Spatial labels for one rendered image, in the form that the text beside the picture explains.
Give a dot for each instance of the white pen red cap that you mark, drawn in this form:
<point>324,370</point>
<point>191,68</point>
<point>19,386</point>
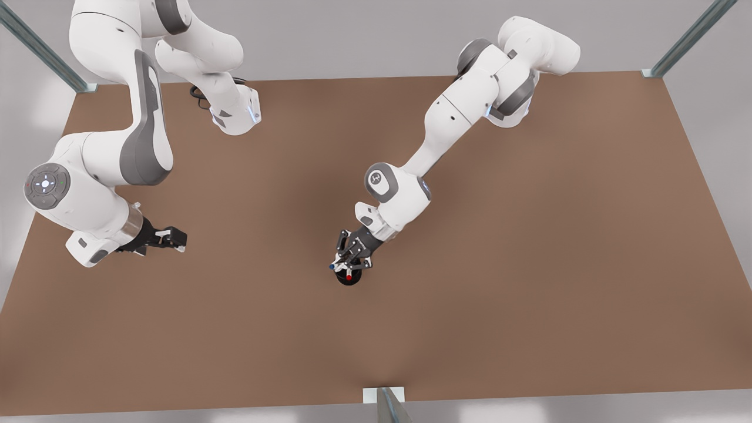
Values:
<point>351,272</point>

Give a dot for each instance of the black round pen holder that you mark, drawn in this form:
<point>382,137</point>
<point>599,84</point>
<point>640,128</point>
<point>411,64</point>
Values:
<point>350,281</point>

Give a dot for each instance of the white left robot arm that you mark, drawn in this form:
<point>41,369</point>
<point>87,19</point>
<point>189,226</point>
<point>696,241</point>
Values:
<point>458,114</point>

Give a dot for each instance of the white pen blue cap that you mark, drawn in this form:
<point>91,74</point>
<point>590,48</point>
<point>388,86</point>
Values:
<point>338,264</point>

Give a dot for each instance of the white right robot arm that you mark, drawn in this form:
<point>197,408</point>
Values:
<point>94,158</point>

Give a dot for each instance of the silver frame post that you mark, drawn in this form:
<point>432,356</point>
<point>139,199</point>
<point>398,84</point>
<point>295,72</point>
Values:
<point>388,405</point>
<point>44,50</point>
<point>687,38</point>

